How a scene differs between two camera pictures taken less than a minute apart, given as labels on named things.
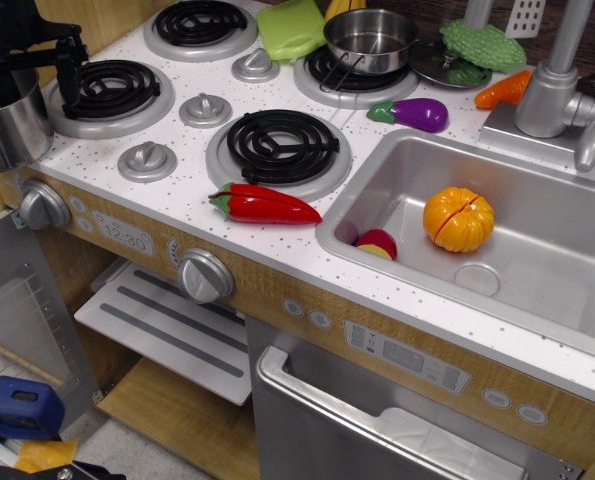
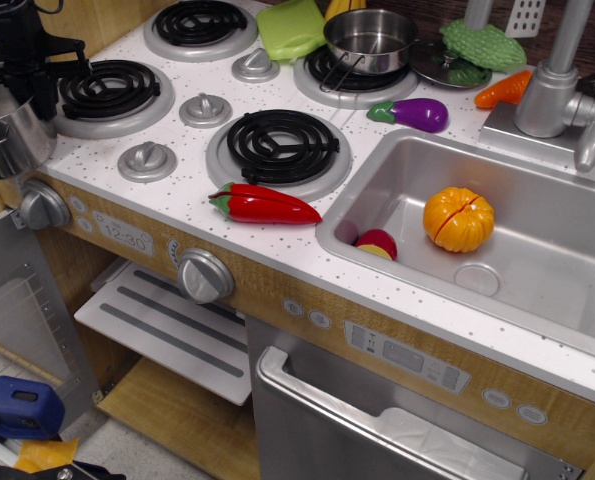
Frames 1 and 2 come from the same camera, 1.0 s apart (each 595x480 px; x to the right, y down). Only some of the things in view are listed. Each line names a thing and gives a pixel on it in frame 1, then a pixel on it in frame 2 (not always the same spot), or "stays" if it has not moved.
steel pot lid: x=432 y=60 stays
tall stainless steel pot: x=12 y=136 stays
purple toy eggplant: x=418 y=114 stays
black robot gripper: x=15 y=26 to x=32 y=61
